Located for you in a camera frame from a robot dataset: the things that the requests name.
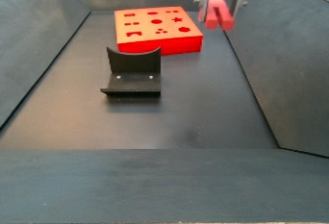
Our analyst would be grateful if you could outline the red shape-sorter board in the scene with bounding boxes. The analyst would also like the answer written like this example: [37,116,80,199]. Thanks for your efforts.
[114,7,203,55]

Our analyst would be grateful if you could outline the red double-square peg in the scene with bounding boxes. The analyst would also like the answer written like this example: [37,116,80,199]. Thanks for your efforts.
[204,0,233,31]

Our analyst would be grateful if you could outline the black curved holder stand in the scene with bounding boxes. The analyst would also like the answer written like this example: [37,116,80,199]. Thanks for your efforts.
[100,48,161,96]

